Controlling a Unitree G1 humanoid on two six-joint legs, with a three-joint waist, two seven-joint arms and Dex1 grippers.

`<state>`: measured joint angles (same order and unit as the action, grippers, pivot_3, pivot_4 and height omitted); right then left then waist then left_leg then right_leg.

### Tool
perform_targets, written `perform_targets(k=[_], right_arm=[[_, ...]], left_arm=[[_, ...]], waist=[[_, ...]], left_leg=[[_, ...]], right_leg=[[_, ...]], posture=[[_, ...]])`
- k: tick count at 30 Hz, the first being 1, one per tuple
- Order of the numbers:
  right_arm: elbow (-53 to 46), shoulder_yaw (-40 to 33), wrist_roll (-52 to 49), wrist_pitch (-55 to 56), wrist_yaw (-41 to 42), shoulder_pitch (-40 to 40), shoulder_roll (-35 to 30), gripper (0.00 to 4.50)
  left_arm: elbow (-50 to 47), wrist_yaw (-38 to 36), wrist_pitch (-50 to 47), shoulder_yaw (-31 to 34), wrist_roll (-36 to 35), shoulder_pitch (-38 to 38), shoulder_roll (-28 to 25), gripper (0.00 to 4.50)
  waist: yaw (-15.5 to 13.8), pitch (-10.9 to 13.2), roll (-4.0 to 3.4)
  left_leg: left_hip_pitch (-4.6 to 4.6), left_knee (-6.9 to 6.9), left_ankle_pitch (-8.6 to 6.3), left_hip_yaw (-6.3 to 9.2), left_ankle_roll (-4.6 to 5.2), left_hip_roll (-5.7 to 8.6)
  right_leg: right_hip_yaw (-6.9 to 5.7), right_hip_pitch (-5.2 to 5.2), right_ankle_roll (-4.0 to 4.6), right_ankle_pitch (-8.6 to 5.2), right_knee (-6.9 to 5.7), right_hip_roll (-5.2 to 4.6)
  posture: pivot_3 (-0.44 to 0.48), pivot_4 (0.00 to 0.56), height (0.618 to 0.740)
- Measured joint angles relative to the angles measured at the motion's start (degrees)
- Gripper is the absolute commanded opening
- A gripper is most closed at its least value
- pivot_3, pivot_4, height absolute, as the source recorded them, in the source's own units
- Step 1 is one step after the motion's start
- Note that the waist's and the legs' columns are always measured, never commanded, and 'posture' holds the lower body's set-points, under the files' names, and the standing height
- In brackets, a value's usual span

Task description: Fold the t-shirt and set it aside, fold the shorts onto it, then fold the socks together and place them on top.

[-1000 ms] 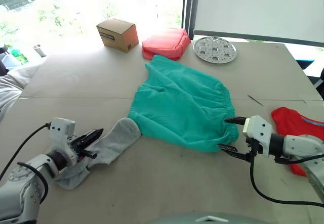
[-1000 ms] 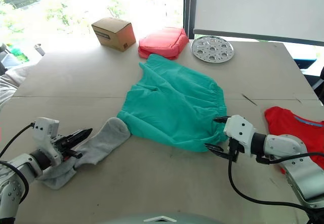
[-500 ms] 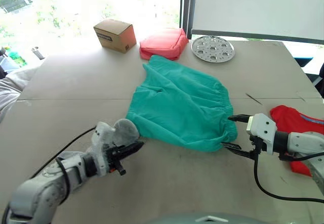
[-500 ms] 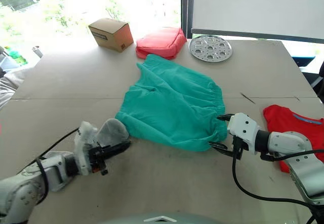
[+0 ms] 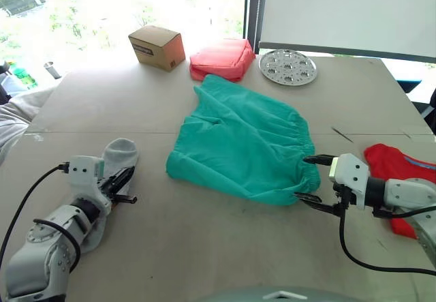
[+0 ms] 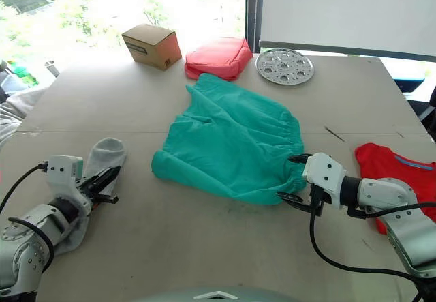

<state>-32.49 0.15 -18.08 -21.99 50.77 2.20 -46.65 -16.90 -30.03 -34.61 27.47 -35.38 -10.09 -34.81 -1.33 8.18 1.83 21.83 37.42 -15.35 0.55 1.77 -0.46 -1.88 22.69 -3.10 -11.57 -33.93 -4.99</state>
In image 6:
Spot grey sock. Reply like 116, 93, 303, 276
54, 137, 128, 254

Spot blue object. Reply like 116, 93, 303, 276
394, 76, 427, 93

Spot grey cloth heap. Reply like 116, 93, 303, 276
0, 88, 48, 148

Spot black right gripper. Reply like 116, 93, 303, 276
276, 153, 334, 218

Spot green plastic object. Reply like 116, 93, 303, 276
6, 61, 39, 87

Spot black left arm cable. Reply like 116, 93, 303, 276
0, 162, 56, 273

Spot black chair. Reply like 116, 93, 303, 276
407, 86, 436, 133

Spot red fabric pouch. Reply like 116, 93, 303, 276
184, 37, 254, 82

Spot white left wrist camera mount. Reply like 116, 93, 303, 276
46, 154, 84, 196

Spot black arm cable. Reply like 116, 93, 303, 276
0, 162, 56, 273
309, 185, 436, 302

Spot small metal cup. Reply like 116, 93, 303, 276
44, 60, 61, 78

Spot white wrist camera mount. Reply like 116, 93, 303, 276
302, 152, 347, 211
46, 154, 84, 196

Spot white roller blind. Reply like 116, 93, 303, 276
258, 0, 436, 61

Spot black window frame post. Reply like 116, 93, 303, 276
244, 0, 266, 55

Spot green shorts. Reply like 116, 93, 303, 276
151, 72, 305, 207

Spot round perforated metal plate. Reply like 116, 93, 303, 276
255, 48, 315, 85

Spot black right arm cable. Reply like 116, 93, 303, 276
309, 185, 436, 302

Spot brown cardboard box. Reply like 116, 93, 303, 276
121, 23, 183, 71

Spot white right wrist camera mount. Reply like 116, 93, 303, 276
302, 152, 347, 211

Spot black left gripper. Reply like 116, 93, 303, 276
76, 165, 122, 211

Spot red t-shirt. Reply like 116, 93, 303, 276
354, 142, 436, 235

